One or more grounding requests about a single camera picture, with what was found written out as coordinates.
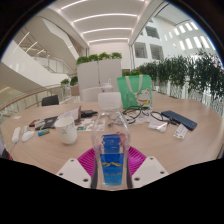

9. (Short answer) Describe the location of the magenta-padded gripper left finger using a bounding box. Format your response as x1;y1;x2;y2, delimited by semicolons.
56;147;99;190

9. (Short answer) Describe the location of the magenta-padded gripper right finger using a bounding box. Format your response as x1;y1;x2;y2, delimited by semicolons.
125;146;170;190

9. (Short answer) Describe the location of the clear blue-labelled water bottle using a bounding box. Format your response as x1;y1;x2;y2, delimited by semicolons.
90;92;132;191

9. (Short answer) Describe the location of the white mug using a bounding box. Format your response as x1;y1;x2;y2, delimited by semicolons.
54;116;79;145

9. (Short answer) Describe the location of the white printed card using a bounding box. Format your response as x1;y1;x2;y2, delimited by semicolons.
148;119;169;133

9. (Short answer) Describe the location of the colourful sticker sheet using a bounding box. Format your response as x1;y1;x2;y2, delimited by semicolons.
75;118;106;132

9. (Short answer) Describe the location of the small cyan marker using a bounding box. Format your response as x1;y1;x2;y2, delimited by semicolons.
37;128;51;137

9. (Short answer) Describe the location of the small white packet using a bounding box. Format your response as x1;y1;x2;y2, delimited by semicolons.
173;123;189;140

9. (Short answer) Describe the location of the black notebook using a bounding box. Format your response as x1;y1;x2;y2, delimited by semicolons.
34;115;59;131

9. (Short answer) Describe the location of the white computer mouse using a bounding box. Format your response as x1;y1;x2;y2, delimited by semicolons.
21;130;36;143

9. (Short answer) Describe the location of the small black box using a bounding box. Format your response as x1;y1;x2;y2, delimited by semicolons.
80;109;99;118

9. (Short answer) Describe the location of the red and black phone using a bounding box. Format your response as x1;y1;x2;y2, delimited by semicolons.
28;118;41;128

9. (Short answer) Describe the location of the white power strip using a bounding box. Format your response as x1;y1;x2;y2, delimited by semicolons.
11;126;22;145

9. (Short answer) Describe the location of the black office chair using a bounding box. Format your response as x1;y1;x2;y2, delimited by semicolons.
41;94;60;107

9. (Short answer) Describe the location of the green cat-print tote bag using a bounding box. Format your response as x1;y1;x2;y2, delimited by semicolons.
116;74;154;110

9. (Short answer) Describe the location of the glass balcony railing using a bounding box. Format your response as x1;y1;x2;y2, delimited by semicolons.
0;84;73;116

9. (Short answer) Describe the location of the small planter with plants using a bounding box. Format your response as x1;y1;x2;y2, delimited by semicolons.
60;76;80;97

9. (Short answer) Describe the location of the clear spray bottle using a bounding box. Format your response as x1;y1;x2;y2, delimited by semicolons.
100;79;114;94

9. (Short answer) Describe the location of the low planter with green plants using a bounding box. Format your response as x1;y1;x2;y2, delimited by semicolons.
122;68;143;78

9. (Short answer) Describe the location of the white cabinet with plants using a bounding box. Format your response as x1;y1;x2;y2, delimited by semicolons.
75;51;123;91

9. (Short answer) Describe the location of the row of green hedge plants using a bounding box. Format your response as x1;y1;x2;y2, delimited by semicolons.
136;48;224;114

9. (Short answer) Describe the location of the group of ceiling light strips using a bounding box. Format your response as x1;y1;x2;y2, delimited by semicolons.
59;0;148;44

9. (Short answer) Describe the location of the black tangled cable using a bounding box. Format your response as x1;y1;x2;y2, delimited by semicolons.
121;105;171;125

